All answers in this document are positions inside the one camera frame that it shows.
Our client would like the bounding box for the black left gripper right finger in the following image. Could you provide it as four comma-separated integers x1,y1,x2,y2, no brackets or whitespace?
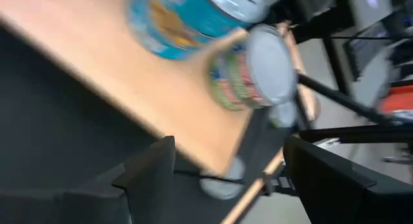
283,135,377,224

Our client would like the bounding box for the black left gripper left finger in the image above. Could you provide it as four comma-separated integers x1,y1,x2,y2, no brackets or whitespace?
111,135,177,224

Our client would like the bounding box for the wooden shelf with black frame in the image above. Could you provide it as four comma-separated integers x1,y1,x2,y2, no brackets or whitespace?
0,0,256,178

